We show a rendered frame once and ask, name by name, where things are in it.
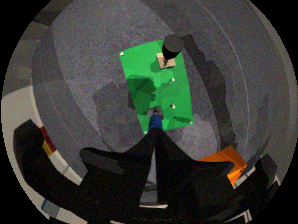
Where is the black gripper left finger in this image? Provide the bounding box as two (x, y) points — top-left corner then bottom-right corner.
(78, 127), (157, 200)

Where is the green circuit board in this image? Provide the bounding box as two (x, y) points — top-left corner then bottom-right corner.
(118, 34), (194, 135)

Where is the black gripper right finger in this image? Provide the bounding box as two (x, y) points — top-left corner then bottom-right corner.
(154, 127), (234, 205)

